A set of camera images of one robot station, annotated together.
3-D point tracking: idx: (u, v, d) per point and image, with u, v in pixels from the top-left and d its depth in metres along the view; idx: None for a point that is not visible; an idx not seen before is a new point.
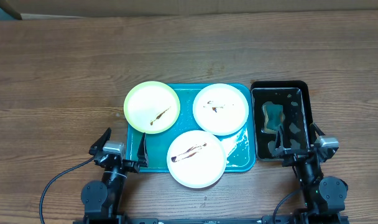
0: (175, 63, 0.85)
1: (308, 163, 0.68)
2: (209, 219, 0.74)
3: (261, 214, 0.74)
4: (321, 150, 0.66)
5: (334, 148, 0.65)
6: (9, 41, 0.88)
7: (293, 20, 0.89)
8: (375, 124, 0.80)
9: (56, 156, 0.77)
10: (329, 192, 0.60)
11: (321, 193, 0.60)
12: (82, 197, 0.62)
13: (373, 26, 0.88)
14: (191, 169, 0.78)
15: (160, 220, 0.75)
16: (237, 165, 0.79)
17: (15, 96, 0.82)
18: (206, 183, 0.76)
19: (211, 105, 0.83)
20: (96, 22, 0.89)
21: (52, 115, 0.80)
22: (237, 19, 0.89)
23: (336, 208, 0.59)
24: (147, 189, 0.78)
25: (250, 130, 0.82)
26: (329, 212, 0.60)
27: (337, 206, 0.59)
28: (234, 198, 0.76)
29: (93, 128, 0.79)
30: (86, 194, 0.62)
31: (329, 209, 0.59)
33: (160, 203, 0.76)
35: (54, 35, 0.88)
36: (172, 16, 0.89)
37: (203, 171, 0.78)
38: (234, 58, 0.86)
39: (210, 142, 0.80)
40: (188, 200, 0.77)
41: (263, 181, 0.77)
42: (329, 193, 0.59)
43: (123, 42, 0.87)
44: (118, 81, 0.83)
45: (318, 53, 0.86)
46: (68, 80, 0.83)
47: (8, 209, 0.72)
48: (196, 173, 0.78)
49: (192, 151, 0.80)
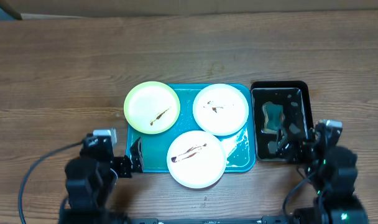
0: (175, 63, 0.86)
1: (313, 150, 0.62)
2: (209, 220, 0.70)
3: (261, 214, 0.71)
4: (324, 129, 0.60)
5: (339, 129, 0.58)
6: (10, 42, 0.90)
7: (292, 20, 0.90)
8: (375, 124, 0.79)
9: (56, 156, 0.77)
10: (336, 158, 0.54)
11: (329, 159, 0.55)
12: (66, 170, 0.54)
13: (373, 25, 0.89)
14: (189, 170, 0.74)
15: (159, 220, 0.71)
16: (237, 165, 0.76)
17: (17, 96, 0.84)
18: (203, 184, 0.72)
19: (211, 106, 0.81)
20: (96, 21, 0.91)
21: (52, 115, 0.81)
22: (236, 19, 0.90)
23: (347, 174, 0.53)
24: (146, 188, 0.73)
25: (250, 130, 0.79)
26: (342, 185, 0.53)
27: (347, 172, 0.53)
28: (234, 198, 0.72)
29: (93, 128, 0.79)
30: (73, 165, 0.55)
31: (339, 175, 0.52)
33: (159, 203, 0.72)
35: (56, 38, 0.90)
36: (172, 16, 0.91)
37: (202, 172, 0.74)
38: (233, 58, 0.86)
39: (210, 143, 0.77)
40: (188, 200, 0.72)
41: (263, 181, 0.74)
42: (337, 158, 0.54)
43: (123, 42, 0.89)
44: (118, 81, 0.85)
45: (318, 53, 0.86)
46: (68, 80, 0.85)
47: (7, 209, 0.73)
48: (194, 173, 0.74)
49: (192, 152, 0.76)
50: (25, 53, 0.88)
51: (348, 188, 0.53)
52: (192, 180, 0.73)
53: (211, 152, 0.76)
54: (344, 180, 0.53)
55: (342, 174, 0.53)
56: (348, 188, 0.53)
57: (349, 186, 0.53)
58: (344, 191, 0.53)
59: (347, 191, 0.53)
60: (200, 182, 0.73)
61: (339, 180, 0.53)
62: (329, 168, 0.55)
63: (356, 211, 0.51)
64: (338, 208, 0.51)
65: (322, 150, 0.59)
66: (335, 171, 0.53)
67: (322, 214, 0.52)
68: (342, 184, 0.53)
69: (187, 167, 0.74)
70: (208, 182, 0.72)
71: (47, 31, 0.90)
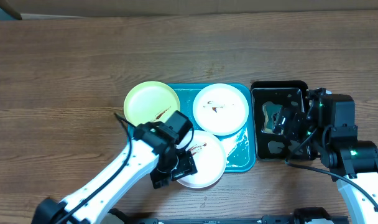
0: (175, 63, 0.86)
1: (309, 116, 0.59)
2: (209, 220, 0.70)
3: (261, 214, 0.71)
4: (316, 93, 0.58)
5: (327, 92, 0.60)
6: (10, 42, 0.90)
7: (292, 20, 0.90)
8: (375, 124, 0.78)
9: (56, 156, 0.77)
10: (329, 96, 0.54)
11: (323, 98, 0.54)
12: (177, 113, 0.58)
13: (373, 26, 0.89)
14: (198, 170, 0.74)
15: (159, 220, 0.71)
16: (237, 165, 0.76)
17: (16, 96, 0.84)
18: (203, 183, 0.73)
19: (211, 105, 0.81)
20: (96, 21, 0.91)
21: (52, 115, 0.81)
22: (236, 19, 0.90)
23: (345, 106, 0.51)
24: (146, 188, 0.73)
25: (250, 130, 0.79)
26: (343, 120, 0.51)
27: (345, 104, 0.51)
28: (234, 198, 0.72)
29: (93, 128, 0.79)
30: None
31: (336, 106, 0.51)
33: (159, 203, 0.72)
35: (56, 37, 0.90)
36: (172, 16, 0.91)
37: (208, 173, 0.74)
38: (233, 58, 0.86)
39: (210, 143, 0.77)
40: (188, 200, 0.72)
41: (263, 181, 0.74)
42: (332, 98, 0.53)
43: (123, 42, 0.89)
44: (118, 80, 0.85)
45: (318, 53, 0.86)
46: (67, 79, 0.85)
47: (7, 209, 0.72)
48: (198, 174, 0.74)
49: (192, 152, 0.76)
50: (25, 53, 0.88)
51: (349, 124, 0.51)
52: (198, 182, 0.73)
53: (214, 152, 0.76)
54: (344, 112, 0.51)
55: (339, 106, 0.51)
56: (350, 126, 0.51)
57: (351, 123, 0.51)
58: (346, 130, 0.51)
59: (350, 129, 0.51)
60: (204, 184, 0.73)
61: (336, 114, 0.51)
62: (327, 109, 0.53)
63: (365, 147, 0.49)
64: (345, 146, 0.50)
65: (316, 107, 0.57)
66: (332, 107, 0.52)
67: (330, 155, 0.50)
68: (342, 117, 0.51)
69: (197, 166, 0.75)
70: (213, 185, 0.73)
71: (48, 31, 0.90)
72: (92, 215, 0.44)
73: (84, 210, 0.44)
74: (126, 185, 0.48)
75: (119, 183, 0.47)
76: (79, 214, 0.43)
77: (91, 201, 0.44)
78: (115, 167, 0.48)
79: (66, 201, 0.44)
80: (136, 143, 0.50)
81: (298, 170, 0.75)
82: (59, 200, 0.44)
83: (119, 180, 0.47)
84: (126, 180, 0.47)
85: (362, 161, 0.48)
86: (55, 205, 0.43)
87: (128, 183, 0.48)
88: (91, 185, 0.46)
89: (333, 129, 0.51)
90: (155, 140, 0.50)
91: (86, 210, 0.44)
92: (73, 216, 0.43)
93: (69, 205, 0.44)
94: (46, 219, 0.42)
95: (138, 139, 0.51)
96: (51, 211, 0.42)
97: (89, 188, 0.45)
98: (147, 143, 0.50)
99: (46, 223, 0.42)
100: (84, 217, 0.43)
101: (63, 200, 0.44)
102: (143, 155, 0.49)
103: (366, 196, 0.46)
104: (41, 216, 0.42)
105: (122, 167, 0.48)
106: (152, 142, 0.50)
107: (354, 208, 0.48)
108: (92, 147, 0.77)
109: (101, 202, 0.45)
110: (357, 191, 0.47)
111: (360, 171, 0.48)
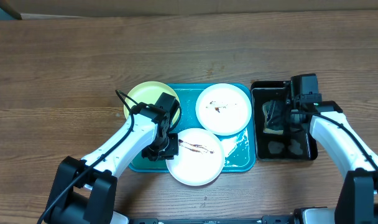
0: (175, 63, 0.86)
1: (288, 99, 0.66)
2: (209, 220, 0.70)
3: (261, 214, 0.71)
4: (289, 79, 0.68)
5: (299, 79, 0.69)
6: (10, 42, 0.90)
7: (292, 20, 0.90)
8: (375, 124, 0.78)
9: (56, 156, 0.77)
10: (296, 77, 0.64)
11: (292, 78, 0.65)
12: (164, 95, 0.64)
13: (373, 26, 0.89)
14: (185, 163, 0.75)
15: (159, 220, 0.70)
16: (237, 165, 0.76)
17: (16, 96, 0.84)
18: (190, 181, 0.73)
19: (214, 106, 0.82)
20: (96, 21, 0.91)
21: (52, 115, 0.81)
22: (236, 19, 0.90)
23: (309, 79, 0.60)
24: (147, 188, 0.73)
25: (250, 130, 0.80)
26: (308, 90, 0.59)
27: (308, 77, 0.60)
28: (234, 198, 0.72)
29: (93, 128, 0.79)
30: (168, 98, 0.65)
31: (301, 78, 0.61)
33: (159, 203, 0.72)
35: (56, 37, 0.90)
36: (172, 16, 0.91)
37: (197, 169, 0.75)
38: (234, 58, 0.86)
39: (216, 151, 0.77)
40: (188, 200, 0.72)
41: (263, 180, 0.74)
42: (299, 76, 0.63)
43: (123, 42, 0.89)
44: (118, 80, 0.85)
45: (318, 53, 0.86)
46: (67, 79, 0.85)
47: (7, 209, 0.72)
48: (186, 174, 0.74)
49: (197, 148, 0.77)
50: (25, 53, 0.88)
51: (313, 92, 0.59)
52: (181, 174, 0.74)
53: (209, 150, 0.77)
54: (308, 83, 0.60)
55: (304, 79, 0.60)
56: (316, 93, 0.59)
57: (316, 91, 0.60)
58: (313, 97, 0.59)
59: (316, 95, 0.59)
60: (184, 175, 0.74)
61: (302, 85, 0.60)
62: (295, 84, 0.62)
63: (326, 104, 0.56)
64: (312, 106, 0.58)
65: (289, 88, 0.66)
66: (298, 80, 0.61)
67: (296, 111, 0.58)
68: (307, 87, 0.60)
69: (189, 165, 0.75)
70: (204, 178, 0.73)
71: (47, 31, 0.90)
72: (111, 167, 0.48)
73: (103, 164, 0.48)
74: (133, 148, 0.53)
75: (127, 144, 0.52)
76: (99, 168, 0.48)
77: (107, 157, 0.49)
78: (122, 133, 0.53)
79: (86, 159, 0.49)
80: (136, 116, 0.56)
81: (298, 170, 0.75)
82: (80, 160, 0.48)
83: (128, 140, 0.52)
84: (135, 141, 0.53)
85: (325, 109, 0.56)
86: (75, 163, 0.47)
87: (135, 145, 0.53)
88: (104, 146, 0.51)
89: (301, 96, 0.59)
90: (151, 112, 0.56)
91: (105, 164, 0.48)
92: (92, 170, 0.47)
93: (89, 162, 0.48)
94: (68, 175, 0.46)
95: (138, 113, 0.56)
96: (71, 168, 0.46)
97: (104, 149, 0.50)
98: (145, 115, 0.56)
99: (69, 180, 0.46)
100: (105, 170, 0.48)
101: (82, 159, 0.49)
102: (144, 121, 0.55)
103: (331, 122, 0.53)
104: (62, 174, 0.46)
105: (129, 131, 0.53)
106: (149, 116, 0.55)
107: (326, 135, 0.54)
108: (92, 147, 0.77)
109: (117, 158, 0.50)
110: (322, 121, 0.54)
111: (324, 111, 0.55)
